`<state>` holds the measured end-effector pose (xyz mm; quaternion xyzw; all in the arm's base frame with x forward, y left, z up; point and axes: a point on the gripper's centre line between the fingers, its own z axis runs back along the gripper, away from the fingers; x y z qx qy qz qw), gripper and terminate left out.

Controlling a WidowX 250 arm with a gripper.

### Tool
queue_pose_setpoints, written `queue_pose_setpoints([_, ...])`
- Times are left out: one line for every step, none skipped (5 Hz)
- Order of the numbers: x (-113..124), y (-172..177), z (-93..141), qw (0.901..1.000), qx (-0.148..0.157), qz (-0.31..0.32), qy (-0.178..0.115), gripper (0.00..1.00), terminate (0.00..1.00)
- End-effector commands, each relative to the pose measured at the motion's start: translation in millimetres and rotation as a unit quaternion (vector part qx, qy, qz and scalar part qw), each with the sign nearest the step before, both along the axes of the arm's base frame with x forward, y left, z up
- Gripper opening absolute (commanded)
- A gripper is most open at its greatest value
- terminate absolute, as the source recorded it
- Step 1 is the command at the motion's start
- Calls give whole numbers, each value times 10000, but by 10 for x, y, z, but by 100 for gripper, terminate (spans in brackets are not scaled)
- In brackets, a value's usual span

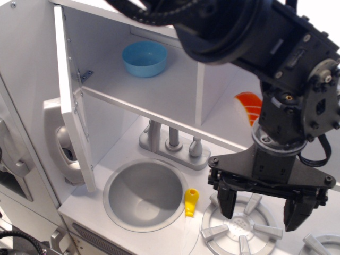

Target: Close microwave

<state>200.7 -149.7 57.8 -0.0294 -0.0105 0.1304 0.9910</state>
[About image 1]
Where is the yellow plastic toy piece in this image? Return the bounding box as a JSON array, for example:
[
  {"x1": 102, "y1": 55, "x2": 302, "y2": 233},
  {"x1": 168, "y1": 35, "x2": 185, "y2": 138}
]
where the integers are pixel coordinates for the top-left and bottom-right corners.
[{"x1": 184, "y1": 188, "x2": 200, "y2": 217}]

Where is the salmon sushi toy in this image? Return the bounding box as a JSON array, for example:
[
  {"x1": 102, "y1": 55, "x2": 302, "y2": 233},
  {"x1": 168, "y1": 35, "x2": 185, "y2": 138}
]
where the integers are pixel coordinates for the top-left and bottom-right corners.
[{"x1": 233, "y1": 91, "x2": 262, "y2": 127}]

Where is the grey toy faucet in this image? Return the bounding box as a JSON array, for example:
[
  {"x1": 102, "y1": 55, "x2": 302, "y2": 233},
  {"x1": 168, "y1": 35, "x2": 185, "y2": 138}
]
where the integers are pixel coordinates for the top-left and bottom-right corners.
[{"x1": 139, "y1": 120, "x2": 211, "y2": 171}]

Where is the grey toy telephone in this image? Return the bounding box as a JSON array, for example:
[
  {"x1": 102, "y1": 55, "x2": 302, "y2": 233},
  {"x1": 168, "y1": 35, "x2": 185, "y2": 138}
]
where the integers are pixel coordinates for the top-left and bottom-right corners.
[{"x1": 56, "y1": 126, "x2": 77, "y2": 162}]

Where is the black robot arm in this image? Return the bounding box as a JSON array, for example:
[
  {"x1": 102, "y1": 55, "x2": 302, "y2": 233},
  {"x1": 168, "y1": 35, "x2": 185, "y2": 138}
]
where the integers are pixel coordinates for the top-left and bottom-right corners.
[{"x1": 110, "y1": 1, "x2": 339, "y2": 232}]

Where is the white microwave door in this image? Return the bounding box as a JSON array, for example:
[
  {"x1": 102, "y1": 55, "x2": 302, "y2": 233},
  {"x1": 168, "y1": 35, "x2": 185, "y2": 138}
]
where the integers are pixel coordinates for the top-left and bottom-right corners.
[{"x1": 43, "y1": 5, "x2": 96, "y2": 192}]

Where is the blue plastic bowl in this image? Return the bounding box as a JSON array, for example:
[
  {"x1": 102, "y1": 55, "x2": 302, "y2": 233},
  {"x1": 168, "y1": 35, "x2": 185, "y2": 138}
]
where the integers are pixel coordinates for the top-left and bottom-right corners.
[{"x1": 122, "y1": 41, "x2": 168, "y2": 78}]

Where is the silver sink basin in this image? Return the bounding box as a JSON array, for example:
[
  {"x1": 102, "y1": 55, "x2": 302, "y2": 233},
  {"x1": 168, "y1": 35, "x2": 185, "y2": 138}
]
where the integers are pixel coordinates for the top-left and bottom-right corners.
[{"x1": 103, "y1": 159, "x2": 188, "y2": 233}]

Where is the white toy kitchen cabinet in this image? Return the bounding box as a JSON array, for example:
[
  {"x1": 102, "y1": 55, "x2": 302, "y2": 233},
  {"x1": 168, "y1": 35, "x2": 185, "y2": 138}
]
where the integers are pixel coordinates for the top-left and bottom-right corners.
[{"x1": 1, "y1": 1, "x2": 339, "y2": 254}]

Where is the grey stove burner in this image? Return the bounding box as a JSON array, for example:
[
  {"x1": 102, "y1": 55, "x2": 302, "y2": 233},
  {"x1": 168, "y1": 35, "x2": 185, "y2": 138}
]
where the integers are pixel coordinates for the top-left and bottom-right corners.
[
  {"x1": 201, "y1": 193, "x2": 283, "y2": 254},
  {"x1": 299, "y1": 234, "x2": 339, "y2": 254}
]

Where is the black braided cable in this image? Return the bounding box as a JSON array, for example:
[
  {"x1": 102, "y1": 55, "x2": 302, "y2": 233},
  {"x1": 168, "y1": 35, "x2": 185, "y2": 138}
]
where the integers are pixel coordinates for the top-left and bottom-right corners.
[{"x1": 0, "y1": 229, "x2": 43, "y2": 255}]

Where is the grey fridge door handle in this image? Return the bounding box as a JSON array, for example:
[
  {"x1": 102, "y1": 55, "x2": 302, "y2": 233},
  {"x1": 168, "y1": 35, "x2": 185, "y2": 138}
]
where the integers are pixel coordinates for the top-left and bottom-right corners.
[{"x1": 1, "y1": 119, "x2": 33, "y2": 178}]

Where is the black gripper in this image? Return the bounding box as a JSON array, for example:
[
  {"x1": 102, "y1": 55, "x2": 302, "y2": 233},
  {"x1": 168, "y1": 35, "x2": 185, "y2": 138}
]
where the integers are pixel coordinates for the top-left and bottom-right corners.
[{"x1": 208, "y1": 144, "x2": 336, "y2": 232}]

